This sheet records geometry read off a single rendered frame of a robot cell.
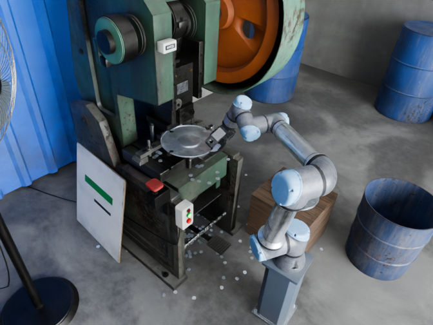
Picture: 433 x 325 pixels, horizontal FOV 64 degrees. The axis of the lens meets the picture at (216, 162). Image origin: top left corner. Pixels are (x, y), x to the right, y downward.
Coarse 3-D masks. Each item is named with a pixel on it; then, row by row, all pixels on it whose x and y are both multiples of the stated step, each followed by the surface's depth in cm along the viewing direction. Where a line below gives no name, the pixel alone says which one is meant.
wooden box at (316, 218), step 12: (264, 192) 215; (252, 204) 217; (264, 204) 210; (324, 204) 209; (252, 216) 222; (264, 216) 214; (300, 216) 200; (312, 216) 201; (324, 216) 214; (252, 228) 228; (312, 228) 201; (324, 228) 232; (312, 240) 216
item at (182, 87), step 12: (180, 60) 163; (180, 72) 159; (192, 72) 165; (180, 84) 162; (192, 84) 169; (180, 96) 166; (192, 96) 173; (156, 108) 173; (180, 108) 166; (192, 108) 172; (168, 120) 170; (180, 120) 169
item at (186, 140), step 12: (168, 132) 185; (180, 132) 185; (192, 132) 186; (204, 132) 186; (168, 144) 176; (180, 144) 175; (192, 144) 176; (204, 144) 177; (180, 156) 168; (192, 156) 168
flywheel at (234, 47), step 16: (224, 0) 167; (240, 0) 165; (256, 0) 159; (272, 0) 151; (224, 16) 171; (240, 16) 169; (256, 16) 163; (272, 16) 154; (224, 32) 179; (240, 32) 174; (256, 32) 167; (272, 32) 158; (224, 48) 184; (240, 48) 177; (256, 48) 171; (272, 48) 161; (224, 64) 189; (240, 64) 182; (256, 64) 171; (224, 80) 189; (240, 80) 182
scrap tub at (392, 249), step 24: (384, 192) 218; (408, 192) 212; (360, 216) 203; (384, 216) 228; (408, 216) 218; (432, 216) 200; (360, 240) 206; (384, 240) 191; (408, 240) 185; (360, 264) 212; (384, 264) 201; (408, 264) 202
